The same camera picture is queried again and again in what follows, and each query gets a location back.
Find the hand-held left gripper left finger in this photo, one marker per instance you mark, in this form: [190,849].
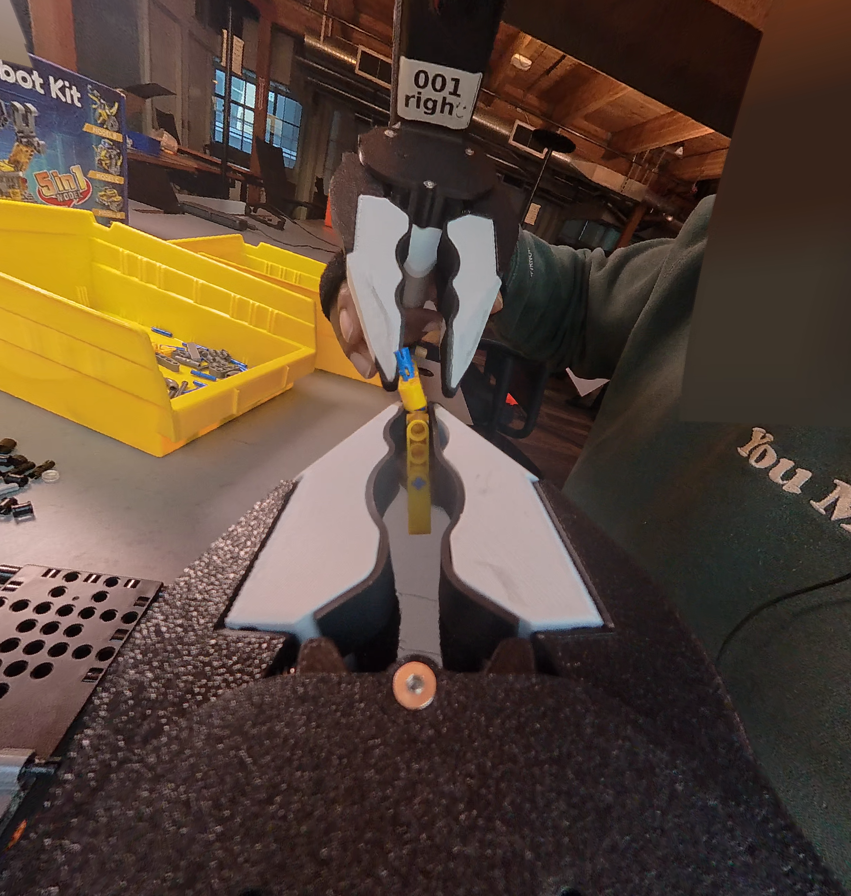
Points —
[313,546]

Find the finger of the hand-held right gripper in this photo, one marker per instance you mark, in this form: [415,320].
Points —
[373,280]
[478,294]

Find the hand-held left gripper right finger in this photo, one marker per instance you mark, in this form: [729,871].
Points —
[516,553]

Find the yellow lego panel piece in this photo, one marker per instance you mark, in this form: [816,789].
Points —
[419,514]

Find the yellow lego beam with pins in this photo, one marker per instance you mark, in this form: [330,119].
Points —
[415,395]

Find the black lego base block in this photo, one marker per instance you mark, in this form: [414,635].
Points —
[135,595]

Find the pile of small lego parts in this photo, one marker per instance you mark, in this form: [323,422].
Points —
[9,476]

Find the person's right hand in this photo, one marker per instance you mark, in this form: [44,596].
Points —
[341,308]

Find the orange traffic cone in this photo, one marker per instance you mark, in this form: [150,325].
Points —
[328,215]

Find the yellow storage bin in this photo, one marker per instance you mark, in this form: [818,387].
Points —
[271,266]
[82,336]

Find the heap of grey blue pieces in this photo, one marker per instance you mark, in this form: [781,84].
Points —
[201,360]

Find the factory window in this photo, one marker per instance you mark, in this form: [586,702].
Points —
[243,105]

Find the black earphone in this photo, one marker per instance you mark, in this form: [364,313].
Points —
[782,595]

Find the blue printed kit box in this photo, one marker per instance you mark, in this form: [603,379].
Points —
[47,140]

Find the metal air duct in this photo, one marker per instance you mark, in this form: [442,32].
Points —
[341,52]

